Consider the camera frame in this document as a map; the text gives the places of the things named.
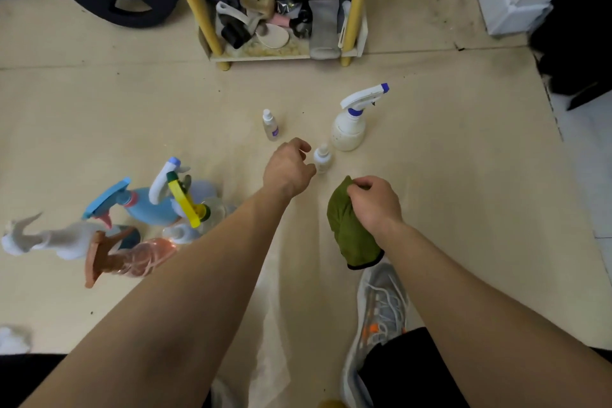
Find black shorts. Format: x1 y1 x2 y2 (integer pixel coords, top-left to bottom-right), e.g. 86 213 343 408
0 326 612 408

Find person's right grey shoe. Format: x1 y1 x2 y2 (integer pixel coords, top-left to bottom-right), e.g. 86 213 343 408
340 259 411 408

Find black clip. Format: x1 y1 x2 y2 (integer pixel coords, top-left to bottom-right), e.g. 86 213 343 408
219 17 252 50

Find white plastic strip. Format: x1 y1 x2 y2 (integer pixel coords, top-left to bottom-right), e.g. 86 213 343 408
336 0 353 50

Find blue spray bottle pink trigger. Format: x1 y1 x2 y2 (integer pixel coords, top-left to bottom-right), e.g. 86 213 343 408
80 177 184 231

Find person's right forearm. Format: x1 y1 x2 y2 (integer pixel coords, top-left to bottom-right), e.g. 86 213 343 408
380 221 612 408

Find green microfibre cloth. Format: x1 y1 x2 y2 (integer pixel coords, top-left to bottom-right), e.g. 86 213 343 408
326 175 386 272

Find crumpled white tissue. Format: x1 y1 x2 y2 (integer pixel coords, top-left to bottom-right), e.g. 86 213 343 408
0 324 33 356

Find pale blue bottle white sprayer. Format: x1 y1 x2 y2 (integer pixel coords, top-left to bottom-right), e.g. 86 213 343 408
147 156 219 218

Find person's grey shoe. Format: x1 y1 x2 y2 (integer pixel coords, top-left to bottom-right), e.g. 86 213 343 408
340 259 411 408
209 375 236 408

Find white spray bottle teal label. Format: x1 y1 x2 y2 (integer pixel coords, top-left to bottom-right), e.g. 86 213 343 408
1 211 142 262

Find white round disc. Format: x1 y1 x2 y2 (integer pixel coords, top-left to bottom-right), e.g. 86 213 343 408
254 22 291 50

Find person's left forearm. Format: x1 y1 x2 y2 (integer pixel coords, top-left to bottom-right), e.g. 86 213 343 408
18 185 293 408

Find person's left hand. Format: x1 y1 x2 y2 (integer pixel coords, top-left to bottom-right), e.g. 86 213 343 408
261 136 318 201

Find person's right hand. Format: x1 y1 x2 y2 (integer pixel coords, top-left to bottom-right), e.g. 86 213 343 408
346 175 404 245

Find black ring grip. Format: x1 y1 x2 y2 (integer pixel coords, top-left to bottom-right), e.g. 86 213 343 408
288 5 314 40

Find white plastic scoop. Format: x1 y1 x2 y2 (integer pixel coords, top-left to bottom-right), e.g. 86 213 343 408
214 0 262 31

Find clear bottle yellow green sprayer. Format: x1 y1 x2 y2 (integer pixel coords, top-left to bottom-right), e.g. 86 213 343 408
165 171 238 235

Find round white bottle blue-tipped sprayer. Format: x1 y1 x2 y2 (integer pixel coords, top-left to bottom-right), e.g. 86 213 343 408
329 82 391 153

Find person's left grey shoe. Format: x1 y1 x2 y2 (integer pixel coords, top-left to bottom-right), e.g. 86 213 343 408
209 375 236 408

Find orange spray bottle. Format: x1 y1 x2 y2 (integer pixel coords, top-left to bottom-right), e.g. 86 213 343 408
84 225 179 290

